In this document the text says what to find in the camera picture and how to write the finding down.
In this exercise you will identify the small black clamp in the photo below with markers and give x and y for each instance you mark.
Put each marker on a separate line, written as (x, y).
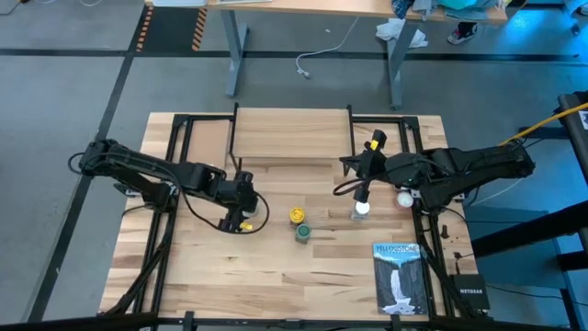
(444, 231)

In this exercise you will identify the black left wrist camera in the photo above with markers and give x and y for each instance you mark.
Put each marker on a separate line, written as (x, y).
(229, 221)

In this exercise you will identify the white-lid bagel seasoning jar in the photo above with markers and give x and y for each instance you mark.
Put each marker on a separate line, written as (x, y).
(362, 209)

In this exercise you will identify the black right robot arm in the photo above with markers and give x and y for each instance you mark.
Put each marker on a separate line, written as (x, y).
(478, 163)

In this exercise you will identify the wooden shelf with black legs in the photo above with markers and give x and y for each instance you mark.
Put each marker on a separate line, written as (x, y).
(294, 138)

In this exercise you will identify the wooden desk with grey legs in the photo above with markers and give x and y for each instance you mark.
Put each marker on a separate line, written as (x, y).
(321, 7)

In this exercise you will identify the white flat box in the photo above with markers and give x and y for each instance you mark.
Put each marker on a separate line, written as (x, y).
(179, 2)

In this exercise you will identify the teal cloth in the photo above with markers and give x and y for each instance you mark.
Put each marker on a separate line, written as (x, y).
(464, 3)

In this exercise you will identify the black table-level camera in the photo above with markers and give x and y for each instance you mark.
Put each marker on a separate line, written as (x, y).
(189, 320)

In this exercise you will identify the white crumpled cloth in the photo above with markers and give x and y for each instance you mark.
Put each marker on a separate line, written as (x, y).
(390, 30)

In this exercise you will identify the green-lid spice jar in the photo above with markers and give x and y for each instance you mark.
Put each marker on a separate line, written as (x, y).
(303, 232)

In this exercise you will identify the yellow-lid brown spice jar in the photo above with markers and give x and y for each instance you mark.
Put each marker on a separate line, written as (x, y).
(297, 214)

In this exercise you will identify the black aluminium table frame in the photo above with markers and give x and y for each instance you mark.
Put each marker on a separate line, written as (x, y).
(179, 120)

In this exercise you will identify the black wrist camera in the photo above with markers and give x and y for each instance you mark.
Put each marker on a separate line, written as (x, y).
(380, 137)
(229, 221)

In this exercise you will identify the Yellowstone waterfall postcard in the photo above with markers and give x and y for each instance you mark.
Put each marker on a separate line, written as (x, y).
(399, 280)

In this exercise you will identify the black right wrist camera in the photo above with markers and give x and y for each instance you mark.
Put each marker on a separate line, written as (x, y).
(380, 137)

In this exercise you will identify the black metal side stand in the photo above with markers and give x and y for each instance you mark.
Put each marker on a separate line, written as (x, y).
(528, 234)

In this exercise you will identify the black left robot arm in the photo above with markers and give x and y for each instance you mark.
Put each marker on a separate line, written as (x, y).
(138, 165)

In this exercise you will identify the person's grey sneaker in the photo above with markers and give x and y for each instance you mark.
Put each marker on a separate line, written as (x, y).
(460, 36)

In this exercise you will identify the black Netgear network switch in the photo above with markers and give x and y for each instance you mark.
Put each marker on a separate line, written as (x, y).
(471, 292)

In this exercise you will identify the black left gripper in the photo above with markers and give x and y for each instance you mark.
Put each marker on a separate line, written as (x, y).
(239, 193)

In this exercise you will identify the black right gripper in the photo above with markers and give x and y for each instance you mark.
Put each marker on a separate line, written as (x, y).
(377, 165)

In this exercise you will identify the pile of mixed clothes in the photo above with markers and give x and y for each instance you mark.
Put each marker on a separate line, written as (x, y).
(422, 7)

